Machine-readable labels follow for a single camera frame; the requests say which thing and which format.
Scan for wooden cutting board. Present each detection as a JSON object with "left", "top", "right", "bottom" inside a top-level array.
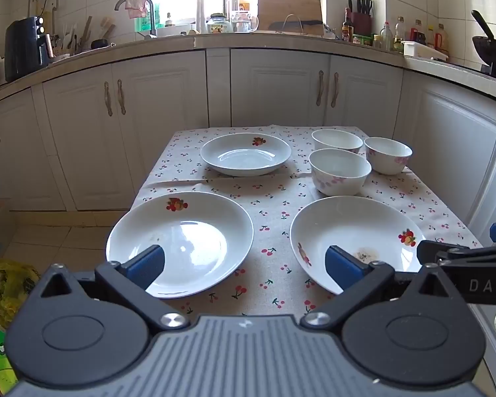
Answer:
[{"left": 257, "top": 0, "right": 323, "bottom": 32}]

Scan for pink dish cloth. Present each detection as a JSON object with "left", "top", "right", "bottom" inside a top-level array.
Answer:
[{"left": 124, "top": 0, "right": 148, "bottom": 20}]

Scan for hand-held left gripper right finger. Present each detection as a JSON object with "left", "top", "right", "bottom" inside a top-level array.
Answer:
[{"left": 300, "top": 245, "right": 459, "bottom": 333}]

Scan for black air fryer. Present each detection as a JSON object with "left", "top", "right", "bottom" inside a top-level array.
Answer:
[{"left": 4, "top": 16, "right": 53, "bottom": 83}]

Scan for metal kitchen faucet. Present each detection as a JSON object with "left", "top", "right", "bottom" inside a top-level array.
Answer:
[{"left": 114, "top": 0, "right": 158, "bottom": 40}]

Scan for dark red knife block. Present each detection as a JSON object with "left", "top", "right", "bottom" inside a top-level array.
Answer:
[{"left": 348, "top": 0, "right": 374, "bottom": 37}]

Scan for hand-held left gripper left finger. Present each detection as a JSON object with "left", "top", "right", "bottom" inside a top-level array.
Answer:
[{"left": 28, "top": 245, "right": 191, "bottom": 333}]

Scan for wooden spatula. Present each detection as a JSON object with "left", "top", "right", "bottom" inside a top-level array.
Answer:
[{"left": 100, "top": 17, "right": 117, "bottom": 41}]

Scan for dark soy sauce bottle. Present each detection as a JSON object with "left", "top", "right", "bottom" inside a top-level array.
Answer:
[{"left": 341, "top": 7, "right": 355, "bottom": 43}]

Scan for white plastic tray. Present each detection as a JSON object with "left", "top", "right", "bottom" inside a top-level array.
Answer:
[{"left": 402, "top": 40, "right": 450, "bottom": 61}]

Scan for white fruit print plate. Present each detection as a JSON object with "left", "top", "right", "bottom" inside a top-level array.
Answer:
[
  {"left": 200, "top": 133, "right": 292, "bottom": 177},
  {"left": 106, "top": 191, "right": 255, "bottom": 299},
  {"left": 290, "top": 195, "right": 428, "bottom": 295}
]

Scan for white kitchen cabinets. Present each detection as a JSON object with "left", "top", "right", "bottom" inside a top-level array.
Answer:
[{"left": 0, "top": 45, "right": 496, "bottom": 253}]

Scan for black wok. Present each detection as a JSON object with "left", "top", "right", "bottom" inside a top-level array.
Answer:
[{"left": 471, "top": 9, "right": 496, "bottom": 87}]

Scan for glass jar with lid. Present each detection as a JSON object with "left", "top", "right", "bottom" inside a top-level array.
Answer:
[{"left": 206, "top": 13, "right": 234, "bottom": 34}]

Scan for cherry print tablecloth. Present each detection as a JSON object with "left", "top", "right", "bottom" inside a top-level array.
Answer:
[{"left": 130, "top": 124, "right": 482, "bottom": 319}]

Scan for green dish soap bottle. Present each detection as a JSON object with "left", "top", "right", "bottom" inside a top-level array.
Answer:
[{"left": 140, "top": 0, "right": 160, "bottom": 32}]

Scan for white floral bowl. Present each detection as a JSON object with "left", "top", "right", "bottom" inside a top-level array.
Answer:
[
  {"left": 364, "top": 136, "right": 413, "bottom": 175},
  {"left": 311, "top": 129, "right": 363, "bottom": 154},
  {"left": 308, "top": 148, "right": 373, "bottom": 197}
]

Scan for grey kitchen countertop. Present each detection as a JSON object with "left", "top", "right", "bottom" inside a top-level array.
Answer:
[{"left": 0, "top": 31, "right": 496, "bottom": 104}]

